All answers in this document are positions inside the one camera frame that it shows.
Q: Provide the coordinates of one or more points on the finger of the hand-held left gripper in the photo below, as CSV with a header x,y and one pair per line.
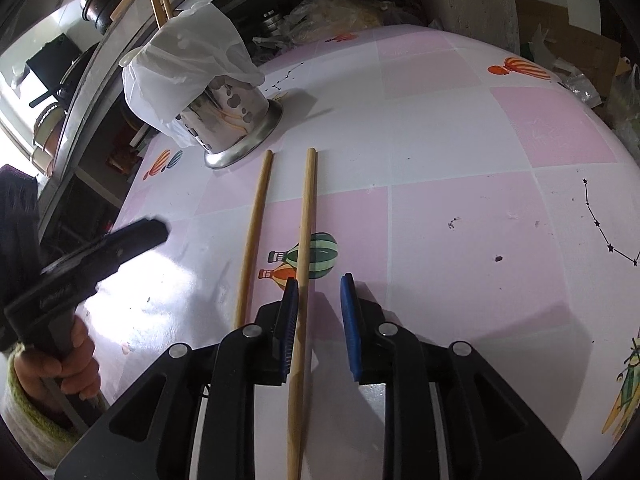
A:
x,y
135,237

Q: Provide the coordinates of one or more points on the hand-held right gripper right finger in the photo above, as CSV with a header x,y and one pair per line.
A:
x,y
350,325

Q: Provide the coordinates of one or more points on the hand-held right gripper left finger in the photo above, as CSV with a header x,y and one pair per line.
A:
x,y
289,330

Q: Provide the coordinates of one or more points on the single wooden chopstick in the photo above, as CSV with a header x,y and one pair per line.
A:
x,y
306,220
255,235

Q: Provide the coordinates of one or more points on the steel utensil holder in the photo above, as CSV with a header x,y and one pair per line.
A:
x,y
235,115

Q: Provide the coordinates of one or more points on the person's left forearm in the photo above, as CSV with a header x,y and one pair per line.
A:
x,y
30,420

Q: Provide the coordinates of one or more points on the person's left hand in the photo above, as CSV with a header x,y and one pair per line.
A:
x,y
75,375

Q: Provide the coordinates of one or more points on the cream pot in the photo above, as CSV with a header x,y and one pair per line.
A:
x,y
46,114

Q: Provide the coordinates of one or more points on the black wok with lid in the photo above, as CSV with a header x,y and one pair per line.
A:
x,y
70,82

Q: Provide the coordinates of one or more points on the black panel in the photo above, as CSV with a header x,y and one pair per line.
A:
x,y
52,57

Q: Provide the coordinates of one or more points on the small steel pot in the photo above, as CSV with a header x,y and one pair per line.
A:
x,y
272,20

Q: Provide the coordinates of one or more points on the bag of yellow food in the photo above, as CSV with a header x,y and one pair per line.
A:
x,y
345,15

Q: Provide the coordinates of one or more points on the green and white plastic bag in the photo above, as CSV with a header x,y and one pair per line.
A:
x,y
625,105

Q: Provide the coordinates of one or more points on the cardboard box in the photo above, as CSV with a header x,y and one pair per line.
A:
x,y
575,45

